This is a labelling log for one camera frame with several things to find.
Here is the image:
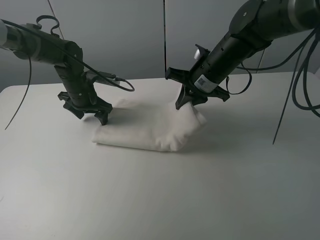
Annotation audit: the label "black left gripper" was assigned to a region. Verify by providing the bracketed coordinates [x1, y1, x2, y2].
[57, 91, 113, 126]

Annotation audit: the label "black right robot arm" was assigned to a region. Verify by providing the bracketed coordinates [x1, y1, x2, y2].
[165, 0, 320, 109]

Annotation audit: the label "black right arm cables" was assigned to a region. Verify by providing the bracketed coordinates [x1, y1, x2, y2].
[224, 27, 320, 145]

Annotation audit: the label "black left camera cable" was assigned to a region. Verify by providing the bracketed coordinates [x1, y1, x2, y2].
[0, 15, 135, 131]

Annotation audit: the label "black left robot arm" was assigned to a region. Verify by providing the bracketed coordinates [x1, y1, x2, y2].
[0, 20, 117, 126]

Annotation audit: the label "white towel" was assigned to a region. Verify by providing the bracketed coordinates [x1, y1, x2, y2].
[92, 99, 207, 152]

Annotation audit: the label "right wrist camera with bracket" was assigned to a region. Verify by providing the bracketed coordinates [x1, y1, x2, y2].
[194, 44, 210, 63]

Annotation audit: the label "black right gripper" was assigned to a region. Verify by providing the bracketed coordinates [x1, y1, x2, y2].
[165, 67, 230, 110]

